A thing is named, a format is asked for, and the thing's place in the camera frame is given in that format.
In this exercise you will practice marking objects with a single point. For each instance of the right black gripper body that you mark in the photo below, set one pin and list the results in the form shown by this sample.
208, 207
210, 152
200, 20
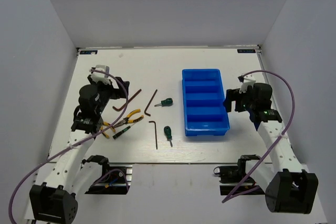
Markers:
244, 102

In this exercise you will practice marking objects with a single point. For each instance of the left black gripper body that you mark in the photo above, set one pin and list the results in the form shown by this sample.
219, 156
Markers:
105, 91

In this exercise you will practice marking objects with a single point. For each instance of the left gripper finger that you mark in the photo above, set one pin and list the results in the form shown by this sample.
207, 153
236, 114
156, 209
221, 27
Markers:
123, 86
116, 96

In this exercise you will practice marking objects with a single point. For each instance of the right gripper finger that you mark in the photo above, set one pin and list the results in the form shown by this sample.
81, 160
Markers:
228, 105
232, 94

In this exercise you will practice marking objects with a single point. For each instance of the dark hex key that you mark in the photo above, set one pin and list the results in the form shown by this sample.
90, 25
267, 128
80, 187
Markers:
128, 101
149, 103
155, 132

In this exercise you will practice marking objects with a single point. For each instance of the yellow long nose pliers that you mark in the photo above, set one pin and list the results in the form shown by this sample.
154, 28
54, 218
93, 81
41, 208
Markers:
128, 120

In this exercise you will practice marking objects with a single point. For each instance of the small black green screwdriver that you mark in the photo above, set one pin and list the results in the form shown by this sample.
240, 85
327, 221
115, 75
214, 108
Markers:
117, 135

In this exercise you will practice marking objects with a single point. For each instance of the green stubby screwdriver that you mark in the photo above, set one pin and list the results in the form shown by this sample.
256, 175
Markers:
168, 134
166, 102

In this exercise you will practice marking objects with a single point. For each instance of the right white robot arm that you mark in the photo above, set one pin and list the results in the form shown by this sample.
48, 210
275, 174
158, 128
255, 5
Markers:
288, 187

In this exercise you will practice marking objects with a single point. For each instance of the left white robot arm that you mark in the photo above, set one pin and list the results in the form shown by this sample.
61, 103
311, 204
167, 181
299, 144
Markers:
55, 200

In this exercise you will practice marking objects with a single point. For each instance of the blue compartment tray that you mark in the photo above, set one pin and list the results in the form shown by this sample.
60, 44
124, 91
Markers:
203, 98

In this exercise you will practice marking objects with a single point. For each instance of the right blue corner label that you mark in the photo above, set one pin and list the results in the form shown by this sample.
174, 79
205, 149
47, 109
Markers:
246, 51

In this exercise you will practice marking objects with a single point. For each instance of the blue corner label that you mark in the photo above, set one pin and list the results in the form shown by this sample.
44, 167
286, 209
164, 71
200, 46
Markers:
88, 52
246, 51

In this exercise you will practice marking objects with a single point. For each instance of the left blue corner label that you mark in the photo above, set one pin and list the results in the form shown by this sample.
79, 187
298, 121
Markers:
88, 52

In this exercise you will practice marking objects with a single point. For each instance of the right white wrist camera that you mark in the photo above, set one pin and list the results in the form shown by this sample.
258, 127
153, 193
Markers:
247, 80

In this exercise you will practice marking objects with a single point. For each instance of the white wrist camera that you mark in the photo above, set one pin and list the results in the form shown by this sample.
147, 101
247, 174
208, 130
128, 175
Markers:
99, 74
247, 80

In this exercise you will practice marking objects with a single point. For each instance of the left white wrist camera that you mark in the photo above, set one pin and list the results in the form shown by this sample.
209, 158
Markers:
99, 74

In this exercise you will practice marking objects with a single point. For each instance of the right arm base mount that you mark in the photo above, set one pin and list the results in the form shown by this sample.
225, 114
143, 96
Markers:
230, 175

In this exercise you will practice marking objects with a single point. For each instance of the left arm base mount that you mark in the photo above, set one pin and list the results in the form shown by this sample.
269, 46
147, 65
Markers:
114, 177

